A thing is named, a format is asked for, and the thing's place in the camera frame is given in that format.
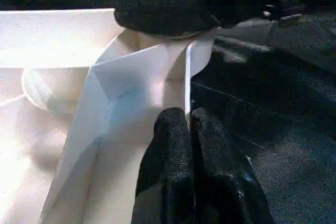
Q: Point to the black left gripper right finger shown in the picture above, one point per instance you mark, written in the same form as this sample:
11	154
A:
220	177

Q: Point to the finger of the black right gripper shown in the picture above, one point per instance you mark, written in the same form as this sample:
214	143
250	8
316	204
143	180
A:
168	6

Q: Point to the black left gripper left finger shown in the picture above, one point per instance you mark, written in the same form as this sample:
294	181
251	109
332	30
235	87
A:
165	171

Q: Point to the black work mat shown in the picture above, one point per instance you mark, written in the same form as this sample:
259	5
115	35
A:
283	103

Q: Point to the white plastic table top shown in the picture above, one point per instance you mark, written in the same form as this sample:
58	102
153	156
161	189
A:
52	35

